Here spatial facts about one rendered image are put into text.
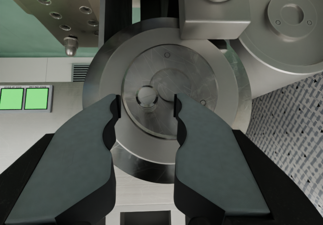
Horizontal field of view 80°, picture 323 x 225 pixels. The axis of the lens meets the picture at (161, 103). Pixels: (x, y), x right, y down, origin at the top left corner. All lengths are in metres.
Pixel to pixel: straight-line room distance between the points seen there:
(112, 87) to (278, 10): 0.17
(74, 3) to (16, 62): 3.23
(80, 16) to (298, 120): 0.44
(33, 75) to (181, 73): 3.33
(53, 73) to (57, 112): 2.78
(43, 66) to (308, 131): 3.34
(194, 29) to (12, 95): 0.51
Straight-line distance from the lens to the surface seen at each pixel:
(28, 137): 0.57
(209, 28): 0.17
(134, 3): 0.64
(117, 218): 0.53
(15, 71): 3.61
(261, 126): 0.39
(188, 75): 0.15
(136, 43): 0.17
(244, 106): 0.18
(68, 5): 0.46
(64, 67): 3.29
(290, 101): 0.32
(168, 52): 0.16
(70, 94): 0.54
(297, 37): 0.23
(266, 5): 0.23
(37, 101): 0.57
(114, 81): 0.16
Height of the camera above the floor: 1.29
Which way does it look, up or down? 10 degrees down
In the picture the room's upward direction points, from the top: 179 degrees clockwise
